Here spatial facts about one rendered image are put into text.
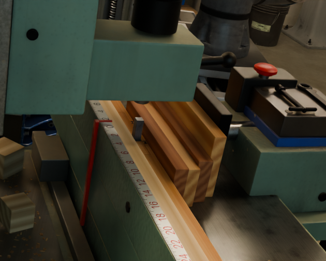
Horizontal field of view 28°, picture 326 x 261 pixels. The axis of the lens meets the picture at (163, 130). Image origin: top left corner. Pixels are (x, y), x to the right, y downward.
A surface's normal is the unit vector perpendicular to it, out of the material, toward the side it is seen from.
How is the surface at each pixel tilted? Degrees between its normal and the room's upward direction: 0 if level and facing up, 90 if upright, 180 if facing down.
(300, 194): 90
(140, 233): 90
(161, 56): 90
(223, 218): 0
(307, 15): 86
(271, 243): 0
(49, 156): 0
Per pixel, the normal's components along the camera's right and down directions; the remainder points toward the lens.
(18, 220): 0.59, 0.44
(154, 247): -0.93, 0.00
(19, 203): 0.17, -0.88
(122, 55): 0.33, 0.47
